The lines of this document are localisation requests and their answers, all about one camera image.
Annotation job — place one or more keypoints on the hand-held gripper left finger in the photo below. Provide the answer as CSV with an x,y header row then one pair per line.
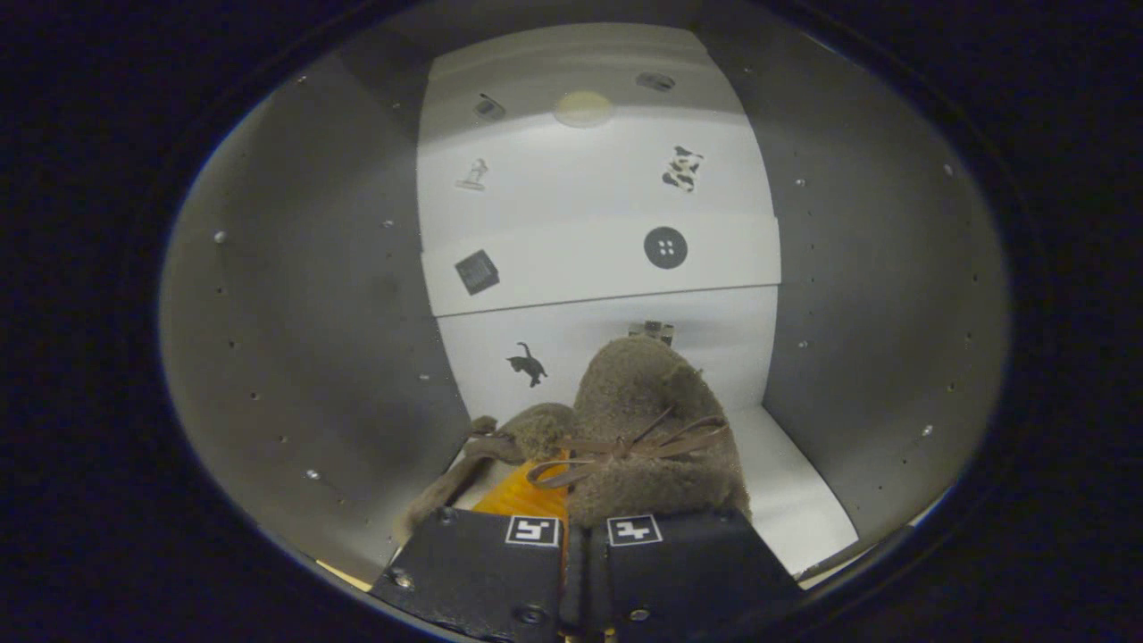
x,y
482,572

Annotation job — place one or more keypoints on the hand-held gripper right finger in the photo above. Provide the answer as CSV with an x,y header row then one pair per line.
x,y
688,572

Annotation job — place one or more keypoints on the grey shoe cabinet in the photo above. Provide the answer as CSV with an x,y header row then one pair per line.
x,y
312,313

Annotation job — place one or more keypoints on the brown suede shoe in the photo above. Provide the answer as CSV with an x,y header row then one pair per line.
x,y
540,429
643,393

